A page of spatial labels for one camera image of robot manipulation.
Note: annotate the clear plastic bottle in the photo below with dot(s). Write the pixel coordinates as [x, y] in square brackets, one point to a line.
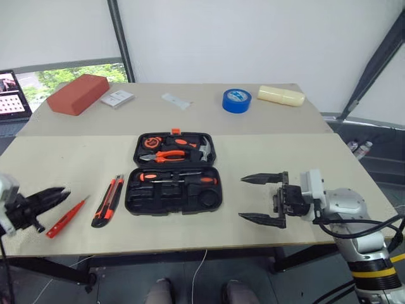
[352, 145]
[363, 150]

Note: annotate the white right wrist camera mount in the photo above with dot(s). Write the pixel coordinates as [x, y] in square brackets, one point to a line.
[313, 187]

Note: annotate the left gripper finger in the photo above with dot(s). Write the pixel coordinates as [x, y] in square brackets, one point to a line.
[47, 193]
[53, 202]

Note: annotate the white plastic packet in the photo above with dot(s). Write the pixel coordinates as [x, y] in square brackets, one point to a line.
[175, 100]

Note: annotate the laptop screen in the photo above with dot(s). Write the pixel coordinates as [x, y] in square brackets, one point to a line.
[12, 98]

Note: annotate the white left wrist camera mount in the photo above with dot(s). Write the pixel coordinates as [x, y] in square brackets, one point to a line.
[8, 190]

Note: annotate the white card box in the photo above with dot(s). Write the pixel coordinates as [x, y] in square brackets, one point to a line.
[117, 98]

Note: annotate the silver claw hammer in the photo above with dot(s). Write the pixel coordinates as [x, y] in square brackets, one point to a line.
[205, 150]

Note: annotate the cream cylindrical case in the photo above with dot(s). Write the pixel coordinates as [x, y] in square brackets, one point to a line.
[280, 96]

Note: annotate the black window pillar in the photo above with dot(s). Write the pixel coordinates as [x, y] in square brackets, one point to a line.
[121, 41]

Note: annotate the red voltage tester pen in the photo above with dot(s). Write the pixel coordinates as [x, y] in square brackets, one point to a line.
[64, 220]

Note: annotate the black orange tape measure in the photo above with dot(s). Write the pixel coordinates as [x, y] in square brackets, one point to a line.
[152, 141]

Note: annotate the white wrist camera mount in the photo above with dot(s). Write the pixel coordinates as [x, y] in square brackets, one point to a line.
[8, 190]
[313, 187]

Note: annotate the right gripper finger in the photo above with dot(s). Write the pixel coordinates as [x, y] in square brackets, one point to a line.
[262, 178]
[262, 219]

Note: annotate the dark rounded shape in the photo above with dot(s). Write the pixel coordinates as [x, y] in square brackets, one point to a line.
[160, 291]
[237, 293]

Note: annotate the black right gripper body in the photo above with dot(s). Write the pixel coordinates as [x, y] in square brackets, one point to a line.
[292, 199]

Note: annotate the red brick block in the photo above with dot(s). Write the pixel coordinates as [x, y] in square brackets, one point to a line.
[76, 95]

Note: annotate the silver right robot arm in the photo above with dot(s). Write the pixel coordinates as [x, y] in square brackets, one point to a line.
[364, 240]

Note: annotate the black diagonal beam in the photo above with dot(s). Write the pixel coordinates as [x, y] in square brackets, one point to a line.
[373, 63]

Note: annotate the orange black utility knife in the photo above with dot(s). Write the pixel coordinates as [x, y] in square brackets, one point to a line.
[109, 202]

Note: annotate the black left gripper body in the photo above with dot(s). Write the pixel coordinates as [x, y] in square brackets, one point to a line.
[20, 210]

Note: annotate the black plastic tool case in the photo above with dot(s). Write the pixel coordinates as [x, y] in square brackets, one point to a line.
[174, 198]

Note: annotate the blue tape roll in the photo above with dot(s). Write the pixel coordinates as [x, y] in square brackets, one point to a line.
[235, 103]

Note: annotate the black table frame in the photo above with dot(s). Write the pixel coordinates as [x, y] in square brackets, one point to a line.
[47, 269]

